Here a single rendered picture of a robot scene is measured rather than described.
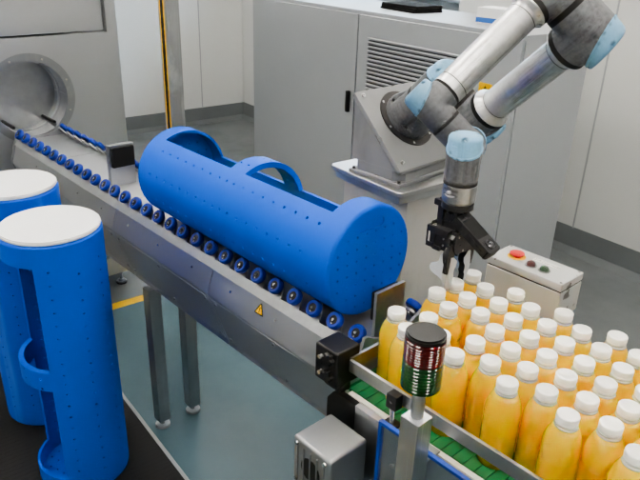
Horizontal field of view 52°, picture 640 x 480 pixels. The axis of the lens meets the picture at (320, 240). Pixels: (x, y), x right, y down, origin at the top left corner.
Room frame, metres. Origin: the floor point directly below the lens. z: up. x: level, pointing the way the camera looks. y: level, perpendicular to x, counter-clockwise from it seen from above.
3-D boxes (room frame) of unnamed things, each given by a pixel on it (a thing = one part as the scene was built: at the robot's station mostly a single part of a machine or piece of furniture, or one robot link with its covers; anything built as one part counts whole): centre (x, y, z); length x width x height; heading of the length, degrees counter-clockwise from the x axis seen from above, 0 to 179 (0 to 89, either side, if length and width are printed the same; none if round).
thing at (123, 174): (2.35, 0.75, 1.00); 0.10 x 0.04 x 0.15; 133
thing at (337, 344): (1.21, -0.05, 0.95); 0.10 x 0.07 x 0.10; 133
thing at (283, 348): (2.15, 0.55, 0.79); 2.17 x 0.29 x 0.34; 43
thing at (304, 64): (3.89, -0.36, 0.72); 2.15 x 0.54 x 1.45; 38
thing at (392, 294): (1.38, -0.16, 0.99); 0.10 x 0.02 x 0.12; 133
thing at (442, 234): (1.38, -0.30, 1.21); 0.09 x 0.08 x 0.12; 43
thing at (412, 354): (0.86, -0.17, 1.23); 0.06 x 0.06 x 0.04
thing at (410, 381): (0.86, -0.17, 1.18); 0.06 x 0.06 x 0.05
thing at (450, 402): (1.07, -0.27, 0.98); 0.07 x 0.07 x 0.17
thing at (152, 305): (2.10, 0.60, 0.31); 0.06 x 0.06 x 0.63; 43
